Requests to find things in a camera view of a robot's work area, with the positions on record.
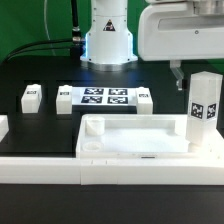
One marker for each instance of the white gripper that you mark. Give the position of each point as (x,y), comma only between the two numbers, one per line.
(181,31)

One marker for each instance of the white left fence block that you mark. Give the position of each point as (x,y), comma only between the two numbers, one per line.
(4,128)

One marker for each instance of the white desk top tray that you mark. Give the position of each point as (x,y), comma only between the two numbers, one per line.
(132,136)

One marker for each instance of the fiducial marker sheet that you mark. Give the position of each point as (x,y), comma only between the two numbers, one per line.
(103,96)

